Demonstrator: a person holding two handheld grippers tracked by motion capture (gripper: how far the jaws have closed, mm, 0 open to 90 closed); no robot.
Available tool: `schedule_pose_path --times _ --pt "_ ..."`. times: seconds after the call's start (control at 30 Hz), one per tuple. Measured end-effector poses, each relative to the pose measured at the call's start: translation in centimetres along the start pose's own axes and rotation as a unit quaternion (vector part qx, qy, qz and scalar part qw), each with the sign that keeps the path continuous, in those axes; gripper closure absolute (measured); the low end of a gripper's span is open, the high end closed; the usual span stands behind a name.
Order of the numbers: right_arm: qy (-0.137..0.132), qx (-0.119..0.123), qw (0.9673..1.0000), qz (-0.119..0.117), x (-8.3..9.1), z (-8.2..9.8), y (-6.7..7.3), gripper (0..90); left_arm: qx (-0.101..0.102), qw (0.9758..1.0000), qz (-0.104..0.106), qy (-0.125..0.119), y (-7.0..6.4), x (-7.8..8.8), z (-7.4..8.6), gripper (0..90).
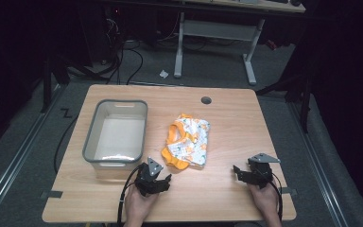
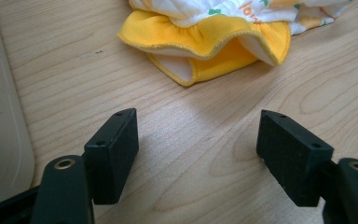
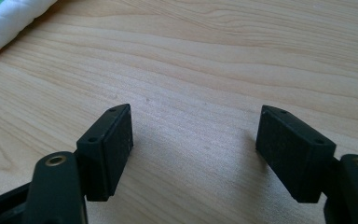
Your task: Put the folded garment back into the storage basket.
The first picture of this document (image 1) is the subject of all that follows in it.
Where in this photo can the white metal frame desk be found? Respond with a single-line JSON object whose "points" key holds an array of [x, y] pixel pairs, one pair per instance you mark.
{"points": [[217, 30]]}

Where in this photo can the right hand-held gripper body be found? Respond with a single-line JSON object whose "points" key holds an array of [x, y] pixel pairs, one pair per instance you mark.
{"points": [[261, 173]]}

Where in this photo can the black metal stand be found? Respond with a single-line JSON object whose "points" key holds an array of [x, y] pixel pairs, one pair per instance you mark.
{"points": [[299, 91], [47, 82]]}

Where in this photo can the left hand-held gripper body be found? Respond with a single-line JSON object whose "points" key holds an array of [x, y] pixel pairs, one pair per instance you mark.
{"points": [[147, 183]]}

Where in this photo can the orange patterned white garment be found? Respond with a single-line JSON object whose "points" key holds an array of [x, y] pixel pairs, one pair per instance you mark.
{"points": [[189, 142]]}

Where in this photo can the person's right hand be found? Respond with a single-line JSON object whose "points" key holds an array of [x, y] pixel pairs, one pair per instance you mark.
{"points": [[264, 201]]}

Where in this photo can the black tape strip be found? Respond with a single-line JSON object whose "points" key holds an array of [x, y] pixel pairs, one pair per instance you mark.
{"points": [[289, 191], [53, 194]]}

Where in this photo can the crumpled white paper scrap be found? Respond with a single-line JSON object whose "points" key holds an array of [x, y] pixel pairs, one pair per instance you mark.
{"points": [[164, 74]]}

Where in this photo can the dark computer tower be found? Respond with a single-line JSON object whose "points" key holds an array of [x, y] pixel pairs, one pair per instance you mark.
{"points": [[99, 28]]}

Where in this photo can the person's left hand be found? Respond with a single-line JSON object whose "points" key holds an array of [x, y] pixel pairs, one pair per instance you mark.
{"points": [[138, 205]]}

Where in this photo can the metal floor rail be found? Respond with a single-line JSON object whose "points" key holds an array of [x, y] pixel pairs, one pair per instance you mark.
{"points": [[12, 164], [318, 164]]}

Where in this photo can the white plastic bin grey rim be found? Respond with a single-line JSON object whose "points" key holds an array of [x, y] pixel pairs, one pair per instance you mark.
{"points": [[116, 135]]}

